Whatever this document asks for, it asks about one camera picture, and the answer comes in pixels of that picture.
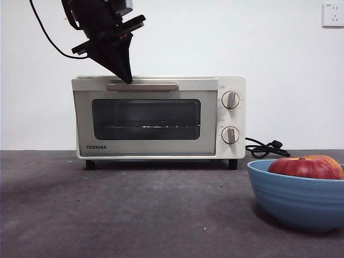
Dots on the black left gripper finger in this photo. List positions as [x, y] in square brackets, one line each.
[125, 51]
[110, 57]

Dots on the red apple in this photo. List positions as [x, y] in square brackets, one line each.
[306, 168]

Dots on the blue ribbed bowl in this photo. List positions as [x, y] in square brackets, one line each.
[295, 201]

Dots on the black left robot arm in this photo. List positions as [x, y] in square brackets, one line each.
[88, 10]

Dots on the round oven knob, temperature dial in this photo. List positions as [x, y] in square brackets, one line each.
[230, 100]

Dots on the round oven knob, timer dial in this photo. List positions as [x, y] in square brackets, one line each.
[230, 135]

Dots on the cream Toshiba toaster oven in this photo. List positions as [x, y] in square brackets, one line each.
[231, 150]

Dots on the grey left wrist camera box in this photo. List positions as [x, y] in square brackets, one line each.
[126, 6]

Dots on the white wall socket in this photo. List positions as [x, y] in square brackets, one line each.
[333, 14]

